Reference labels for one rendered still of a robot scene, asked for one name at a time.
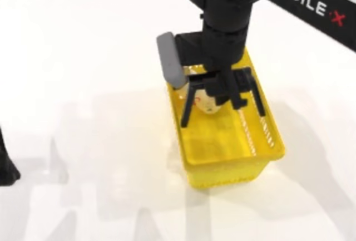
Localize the cream round object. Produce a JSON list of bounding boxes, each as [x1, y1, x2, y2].
[[192, 87, 224, 115]]

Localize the yellow basket with black handle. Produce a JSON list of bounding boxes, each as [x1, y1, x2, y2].
[[166, 46, 286, 190]]

